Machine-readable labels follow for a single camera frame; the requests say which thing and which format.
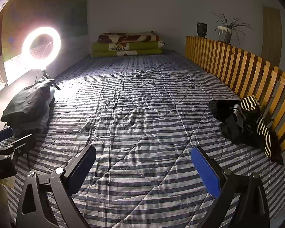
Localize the brown patterned folded blanket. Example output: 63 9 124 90
98 31 160 43

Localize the wooden slatted bed rail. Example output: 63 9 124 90
185 36 285 154

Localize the black yellow striped garment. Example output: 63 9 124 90
237 95 284 165

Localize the blue striped bed sheet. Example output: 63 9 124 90
0 50 285 228

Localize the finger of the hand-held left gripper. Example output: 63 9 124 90
0 127 15 146
0 134 37 163

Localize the black tripod stand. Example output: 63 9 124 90
41 68 61 91

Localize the dark ceramic vase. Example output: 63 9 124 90
196 22 208 38

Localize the round ring light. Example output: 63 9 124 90
21 26 61 70

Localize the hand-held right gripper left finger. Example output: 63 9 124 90
15 144 97 228

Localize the black folded garment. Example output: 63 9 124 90
0 78 55 126

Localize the black crumpled garment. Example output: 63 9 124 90
209 99 262 148

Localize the grey folded garment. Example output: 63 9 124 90
13 89 56 138

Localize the wooden door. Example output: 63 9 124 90
261 7 283 61

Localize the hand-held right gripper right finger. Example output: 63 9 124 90
191 146 271 228

